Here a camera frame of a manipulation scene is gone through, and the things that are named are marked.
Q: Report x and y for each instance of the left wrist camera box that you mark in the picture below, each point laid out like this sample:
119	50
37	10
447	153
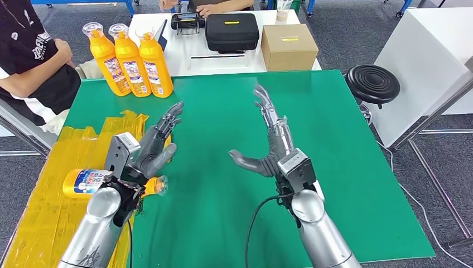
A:
118	155

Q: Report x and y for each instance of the blue folio tablet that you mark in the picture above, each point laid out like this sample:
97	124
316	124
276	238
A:
162	37

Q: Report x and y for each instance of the clear plastic film wrap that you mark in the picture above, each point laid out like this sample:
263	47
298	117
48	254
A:
283	137

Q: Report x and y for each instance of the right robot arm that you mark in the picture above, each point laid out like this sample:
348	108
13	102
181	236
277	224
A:
321	236

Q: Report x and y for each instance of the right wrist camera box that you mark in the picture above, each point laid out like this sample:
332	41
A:
297	168

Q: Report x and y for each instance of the person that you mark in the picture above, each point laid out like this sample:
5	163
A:
221	3
40	92

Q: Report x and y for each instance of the white table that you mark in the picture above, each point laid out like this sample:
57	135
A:
184	50

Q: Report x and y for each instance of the person's hand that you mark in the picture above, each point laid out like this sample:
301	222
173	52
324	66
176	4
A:
169	4
64	50
210	10

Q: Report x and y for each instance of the black round stool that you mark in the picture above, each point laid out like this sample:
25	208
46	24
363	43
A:
372	84

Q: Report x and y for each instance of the green plastic crate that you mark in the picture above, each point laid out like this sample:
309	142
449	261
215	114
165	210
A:
296	5

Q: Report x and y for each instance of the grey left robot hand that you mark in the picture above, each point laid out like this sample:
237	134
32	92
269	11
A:
151	151

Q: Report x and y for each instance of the silver metal frame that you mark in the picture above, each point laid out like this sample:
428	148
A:
438	110
20	131

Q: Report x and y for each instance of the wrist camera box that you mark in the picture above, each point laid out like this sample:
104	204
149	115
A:
297	168
118	155

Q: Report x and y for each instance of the cardboard box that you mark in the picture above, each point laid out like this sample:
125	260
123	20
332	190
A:
289	53

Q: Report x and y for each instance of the person's forearm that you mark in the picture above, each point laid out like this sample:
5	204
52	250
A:
236	4
29	77

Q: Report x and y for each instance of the white cabinet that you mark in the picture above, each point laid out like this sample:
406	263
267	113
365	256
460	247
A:
419	64

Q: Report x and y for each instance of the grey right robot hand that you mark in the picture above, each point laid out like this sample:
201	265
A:
275	144

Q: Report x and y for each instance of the blue metal leg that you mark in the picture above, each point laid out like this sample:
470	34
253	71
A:
173	9
404	6
130	7
310	7

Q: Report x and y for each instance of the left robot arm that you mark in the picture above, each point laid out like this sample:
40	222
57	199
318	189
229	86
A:
96	229

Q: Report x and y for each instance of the black carrying case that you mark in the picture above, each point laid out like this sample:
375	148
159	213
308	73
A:
232	37

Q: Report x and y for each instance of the clear drink cup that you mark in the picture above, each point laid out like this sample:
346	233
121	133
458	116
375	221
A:
283	13

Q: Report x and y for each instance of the orange detergent bottle clear cap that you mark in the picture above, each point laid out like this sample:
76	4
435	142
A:
83	183
107	63
131	64
155	66

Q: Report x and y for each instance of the black remote controller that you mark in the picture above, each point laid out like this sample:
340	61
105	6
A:
187	20

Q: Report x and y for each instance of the yellow taped plastic sheet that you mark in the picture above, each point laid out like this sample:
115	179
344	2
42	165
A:
44	222

